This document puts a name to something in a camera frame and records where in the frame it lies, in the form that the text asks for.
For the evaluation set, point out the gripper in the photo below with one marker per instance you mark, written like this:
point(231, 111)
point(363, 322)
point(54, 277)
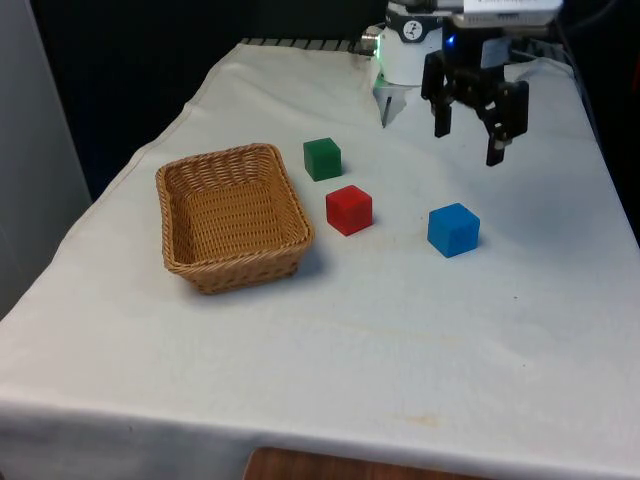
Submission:
point(467, 42)

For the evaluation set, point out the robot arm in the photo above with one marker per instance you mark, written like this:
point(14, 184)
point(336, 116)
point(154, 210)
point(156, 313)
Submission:
point(407, 47)

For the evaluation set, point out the blue cube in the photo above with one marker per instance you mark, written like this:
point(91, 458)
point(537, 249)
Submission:
point(452, 230)

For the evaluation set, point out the green cube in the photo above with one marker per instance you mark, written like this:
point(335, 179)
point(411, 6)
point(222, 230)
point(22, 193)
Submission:
point(322, 159)

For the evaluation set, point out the red cube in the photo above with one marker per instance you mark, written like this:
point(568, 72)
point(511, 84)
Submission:
point(349, 210)

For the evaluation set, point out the wicker basket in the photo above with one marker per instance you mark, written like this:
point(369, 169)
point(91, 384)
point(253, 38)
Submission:
point(232, 215)

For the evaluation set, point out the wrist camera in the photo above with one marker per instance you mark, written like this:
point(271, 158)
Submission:
point(505, 11)

